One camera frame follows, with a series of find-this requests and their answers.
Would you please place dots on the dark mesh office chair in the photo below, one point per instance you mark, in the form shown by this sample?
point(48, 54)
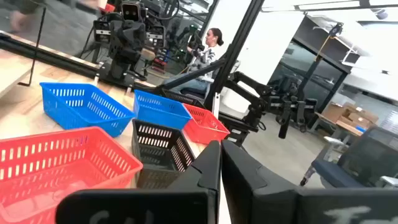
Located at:
point(367, 158)

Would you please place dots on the black plastic slotted basket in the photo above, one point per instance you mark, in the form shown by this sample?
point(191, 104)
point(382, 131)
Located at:
point(183, 98)
point(155, 155)

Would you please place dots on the person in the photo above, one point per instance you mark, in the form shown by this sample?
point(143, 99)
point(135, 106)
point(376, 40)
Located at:
point(203, 59)

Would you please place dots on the black metal shelf leg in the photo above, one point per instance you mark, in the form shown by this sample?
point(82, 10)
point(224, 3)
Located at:
point(36, 46)

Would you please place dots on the background wooden table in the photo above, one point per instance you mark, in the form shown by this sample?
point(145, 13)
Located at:
point(349, 127)

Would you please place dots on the red plastic slotted basket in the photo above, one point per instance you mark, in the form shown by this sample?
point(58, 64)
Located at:
point(46, 174)
point(202, 127)

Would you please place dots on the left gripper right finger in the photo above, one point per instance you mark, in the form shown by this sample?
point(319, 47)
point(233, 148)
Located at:
point(264, 202)

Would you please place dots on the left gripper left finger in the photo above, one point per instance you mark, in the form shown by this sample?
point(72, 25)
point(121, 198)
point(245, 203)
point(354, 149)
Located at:
point(186, 205)

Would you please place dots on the black table frame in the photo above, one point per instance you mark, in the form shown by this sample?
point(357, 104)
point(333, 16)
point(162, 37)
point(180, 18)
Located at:
point(237, 43)

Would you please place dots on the blue plastic slotted basket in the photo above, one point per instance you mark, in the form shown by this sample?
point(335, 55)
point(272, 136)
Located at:
point(155, 112)
point(77, 115)

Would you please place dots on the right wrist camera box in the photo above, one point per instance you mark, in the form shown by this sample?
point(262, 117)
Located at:
point(131, 11)

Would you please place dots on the background black robot arm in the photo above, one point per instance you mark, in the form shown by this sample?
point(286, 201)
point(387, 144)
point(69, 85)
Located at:
point(255, 105)

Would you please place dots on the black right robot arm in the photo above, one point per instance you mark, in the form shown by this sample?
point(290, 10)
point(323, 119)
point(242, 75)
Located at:
point(119, 70)

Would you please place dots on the cardboard box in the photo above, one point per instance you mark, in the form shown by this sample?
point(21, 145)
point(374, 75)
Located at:
point(362, 117)
point(334, 112)

